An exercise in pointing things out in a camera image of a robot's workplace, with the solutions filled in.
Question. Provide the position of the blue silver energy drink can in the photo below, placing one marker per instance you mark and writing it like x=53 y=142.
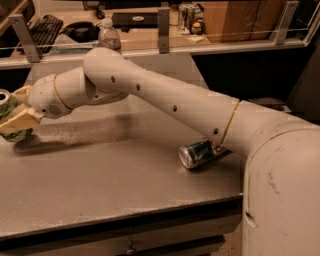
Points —
x=194 y=155

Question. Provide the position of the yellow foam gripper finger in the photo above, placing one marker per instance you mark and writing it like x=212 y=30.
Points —
x=21 y=95
x=20 y=118

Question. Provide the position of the green soda can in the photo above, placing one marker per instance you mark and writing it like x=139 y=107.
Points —
x=7 y=104

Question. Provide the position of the black keyboard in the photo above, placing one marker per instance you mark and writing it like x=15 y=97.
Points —
x=45 y=31

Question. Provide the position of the middle metal rail bracket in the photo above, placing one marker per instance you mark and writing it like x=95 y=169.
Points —
x=163 y=30

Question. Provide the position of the metal rail bracket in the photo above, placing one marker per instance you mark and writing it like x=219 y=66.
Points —
x=281 y=30
x=18 y=22
x=163 y=30

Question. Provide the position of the black flat device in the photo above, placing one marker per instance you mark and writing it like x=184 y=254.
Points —
x=135 y=20

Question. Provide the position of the clear plastic water bottle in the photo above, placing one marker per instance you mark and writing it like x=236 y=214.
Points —
x=108 y=36

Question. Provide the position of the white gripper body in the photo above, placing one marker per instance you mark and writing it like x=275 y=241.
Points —
x=44 y=97

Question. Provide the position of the silver can on desk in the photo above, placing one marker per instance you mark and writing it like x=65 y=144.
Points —
x=186 y=13

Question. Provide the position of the small round brown object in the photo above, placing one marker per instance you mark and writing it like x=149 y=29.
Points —
x=197 y=28

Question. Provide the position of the black headphones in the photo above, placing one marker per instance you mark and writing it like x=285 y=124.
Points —
x=82 y=32

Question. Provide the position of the right metal rail bracket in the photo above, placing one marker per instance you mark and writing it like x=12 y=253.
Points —
x=281 y=30

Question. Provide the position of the drawer with metal knob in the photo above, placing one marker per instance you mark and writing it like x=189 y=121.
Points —
x=182 y=233

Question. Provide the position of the left metal rail bracket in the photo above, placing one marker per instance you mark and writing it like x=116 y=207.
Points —
x=18 y=22

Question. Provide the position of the wooden box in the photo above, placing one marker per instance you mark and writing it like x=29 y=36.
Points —
x=230 y=21

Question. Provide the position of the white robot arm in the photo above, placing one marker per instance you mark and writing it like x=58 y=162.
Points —
x=130 y=161

